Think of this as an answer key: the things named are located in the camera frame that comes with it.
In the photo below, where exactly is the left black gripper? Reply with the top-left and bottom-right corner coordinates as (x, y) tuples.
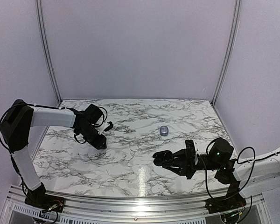
(77, 125), (106, 149)

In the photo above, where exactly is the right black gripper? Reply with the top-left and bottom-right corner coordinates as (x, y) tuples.
(162, 148), (221, 179)

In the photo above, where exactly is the purple earbud charging case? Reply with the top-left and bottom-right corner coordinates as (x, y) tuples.
(159, 126), (169, 136)

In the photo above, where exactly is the black earbud charging case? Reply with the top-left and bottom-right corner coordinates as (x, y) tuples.
(153, 150), (173, 166)

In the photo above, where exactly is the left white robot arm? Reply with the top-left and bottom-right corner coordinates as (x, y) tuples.
(0, 99), (113, 208)

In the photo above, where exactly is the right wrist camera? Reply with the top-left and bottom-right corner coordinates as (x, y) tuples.
(185, 140), (198, 166)

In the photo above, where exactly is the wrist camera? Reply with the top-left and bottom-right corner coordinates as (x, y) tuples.
(185, 140), (198, 166)
(97, 121), (113, 134)

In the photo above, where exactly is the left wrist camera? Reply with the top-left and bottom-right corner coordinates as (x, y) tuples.
(97, 121), (113, 134)

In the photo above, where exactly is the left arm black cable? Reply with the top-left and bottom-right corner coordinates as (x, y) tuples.
(73, 106), (108, 144)

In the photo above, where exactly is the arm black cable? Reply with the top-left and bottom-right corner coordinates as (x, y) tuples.
(73, 106), (108, 144)
(200, 146), (256, 199)

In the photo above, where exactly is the aluminium front rail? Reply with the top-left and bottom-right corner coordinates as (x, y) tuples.
(0, 186), (272, 224)

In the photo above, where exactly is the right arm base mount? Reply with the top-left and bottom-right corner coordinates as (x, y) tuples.
(205, 181), (246, 214)

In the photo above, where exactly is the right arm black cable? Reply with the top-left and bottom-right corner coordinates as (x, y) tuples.
(200, 146), (256, 199)

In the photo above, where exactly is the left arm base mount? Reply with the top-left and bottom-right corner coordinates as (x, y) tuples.
(22, 182), (65, 212)

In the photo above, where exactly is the right aluminium corner post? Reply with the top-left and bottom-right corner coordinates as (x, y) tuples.
(211, 0), (242, 106)

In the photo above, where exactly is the aluminium corner post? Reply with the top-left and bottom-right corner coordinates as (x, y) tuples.
(35, 0), (62, 104)
(211, 0), (242, 106)

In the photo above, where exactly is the left aluminium corner post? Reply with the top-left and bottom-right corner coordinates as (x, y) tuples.
(35, 0), (62, 104)

